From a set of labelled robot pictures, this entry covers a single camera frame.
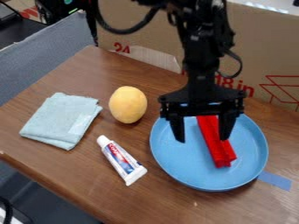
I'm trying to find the red star-shaped bar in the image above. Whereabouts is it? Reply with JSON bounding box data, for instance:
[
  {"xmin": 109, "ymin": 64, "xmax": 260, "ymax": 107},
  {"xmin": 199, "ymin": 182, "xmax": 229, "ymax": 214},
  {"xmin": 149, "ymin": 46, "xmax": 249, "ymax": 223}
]
[{"xmin": 196, "ymin": 115, "xmax": 237, "ymax": 168}]

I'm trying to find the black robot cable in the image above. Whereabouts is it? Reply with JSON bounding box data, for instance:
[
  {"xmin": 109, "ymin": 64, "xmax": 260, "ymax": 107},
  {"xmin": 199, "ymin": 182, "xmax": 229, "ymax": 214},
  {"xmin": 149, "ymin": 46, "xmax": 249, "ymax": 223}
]
[{"xmin": 91, "ymin": 0, "xmax": 161, "ymax": 35}]

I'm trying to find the light blue folded cloth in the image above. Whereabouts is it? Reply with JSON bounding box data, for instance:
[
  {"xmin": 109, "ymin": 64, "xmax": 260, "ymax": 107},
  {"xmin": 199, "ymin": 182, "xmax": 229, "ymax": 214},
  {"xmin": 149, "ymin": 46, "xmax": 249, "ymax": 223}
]
[{"xmin": 20, "ymin": 93, "xmax": 103, "ymax": 151}]

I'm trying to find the black device in background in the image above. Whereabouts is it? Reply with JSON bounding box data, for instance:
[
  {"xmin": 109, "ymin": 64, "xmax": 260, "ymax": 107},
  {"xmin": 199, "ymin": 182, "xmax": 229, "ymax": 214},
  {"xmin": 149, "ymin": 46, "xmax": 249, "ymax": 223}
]
[{"xmin": 33, "ymin": 0, "xmax": 99, "ymax": 45}]

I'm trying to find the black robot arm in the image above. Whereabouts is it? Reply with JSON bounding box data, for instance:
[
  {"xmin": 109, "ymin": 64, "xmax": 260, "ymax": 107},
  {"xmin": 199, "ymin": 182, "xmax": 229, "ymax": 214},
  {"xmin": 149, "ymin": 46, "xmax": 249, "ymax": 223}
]
[{"xmin": 135, "ymin": 0, "xmax": 247, "ymax": 142}]

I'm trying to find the yellow round fruit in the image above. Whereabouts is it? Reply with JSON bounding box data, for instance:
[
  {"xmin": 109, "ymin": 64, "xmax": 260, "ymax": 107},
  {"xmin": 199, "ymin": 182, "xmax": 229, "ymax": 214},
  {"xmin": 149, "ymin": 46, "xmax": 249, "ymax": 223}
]
[{"xmin": 108, "ymin": 86, "xmax": 147, "ymax": 123}]

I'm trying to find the white toothpaste tube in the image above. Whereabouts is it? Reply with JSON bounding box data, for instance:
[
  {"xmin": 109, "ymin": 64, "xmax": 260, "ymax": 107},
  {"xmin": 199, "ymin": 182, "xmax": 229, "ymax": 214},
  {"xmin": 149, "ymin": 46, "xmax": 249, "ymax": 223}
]
[{"xmin": 97, "ymin": 135, "xmax": 147, "ymax": 186}]

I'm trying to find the blue tape strip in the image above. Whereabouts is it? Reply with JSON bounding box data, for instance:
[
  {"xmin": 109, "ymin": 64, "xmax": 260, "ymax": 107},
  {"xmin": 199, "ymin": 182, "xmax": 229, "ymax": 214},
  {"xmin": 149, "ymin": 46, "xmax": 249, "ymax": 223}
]
[{"xmin": 257, "ymin": 171, "xmax": 292, "ymax": 191}]

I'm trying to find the brown cardboard box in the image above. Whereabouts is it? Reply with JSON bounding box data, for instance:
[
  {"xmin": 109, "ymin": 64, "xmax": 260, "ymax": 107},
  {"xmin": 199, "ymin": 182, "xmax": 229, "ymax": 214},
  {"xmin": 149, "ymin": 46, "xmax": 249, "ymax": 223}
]
[{"xmin": 97, "ymin": 0, "xmax": 299, "ymax": 112}]

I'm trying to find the grey fabric partition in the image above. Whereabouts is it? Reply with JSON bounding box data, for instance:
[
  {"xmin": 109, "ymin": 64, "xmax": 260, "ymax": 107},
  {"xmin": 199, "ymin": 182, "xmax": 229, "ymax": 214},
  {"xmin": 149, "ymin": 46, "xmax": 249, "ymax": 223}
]
[{"xmin": 0, "ymin": 12, "xmax": 93, "ymax": 107}]

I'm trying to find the blue plate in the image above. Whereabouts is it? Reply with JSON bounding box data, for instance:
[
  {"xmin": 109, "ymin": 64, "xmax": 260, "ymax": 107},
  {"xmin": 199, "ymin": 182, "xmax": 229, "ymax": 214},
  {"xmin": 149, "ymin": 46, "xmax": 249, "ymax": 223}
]
[{"xmin": 149, "ymin": 115, "xmax": 268, "ymax": 192}]

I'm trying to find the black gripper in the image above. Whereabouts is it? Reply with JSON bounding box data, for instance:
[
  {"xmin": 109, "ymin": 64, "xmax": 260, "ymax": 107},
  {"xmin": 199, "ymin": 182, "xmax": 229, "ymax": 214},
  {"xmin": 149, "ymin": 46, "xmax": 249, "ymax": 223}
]
[{"xmin": 157, "ymin": 70, "xmax": 247, "ymax": 143}]

